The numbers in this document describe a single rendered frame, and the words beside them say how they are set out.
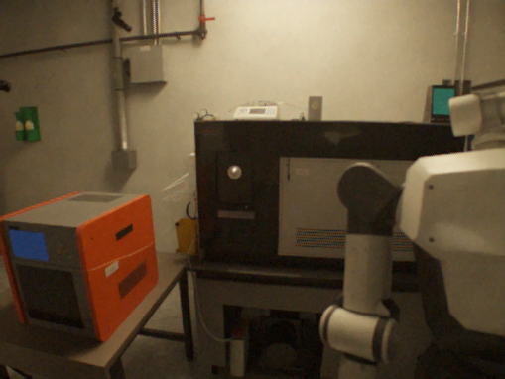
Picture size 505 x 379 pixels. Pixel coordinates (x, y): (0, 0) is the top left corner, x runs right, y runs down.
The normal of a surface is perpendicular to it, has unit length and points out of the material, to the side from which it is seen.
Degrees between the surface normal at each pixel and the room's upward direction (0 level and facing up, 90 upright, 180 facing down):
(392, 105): 90
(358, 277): 70
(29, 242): 90
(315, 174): 90
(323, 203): 90
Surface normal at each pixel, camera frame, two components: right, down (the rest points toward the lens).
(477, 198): -0.70, -0.18
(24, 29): -0.15, 0.22
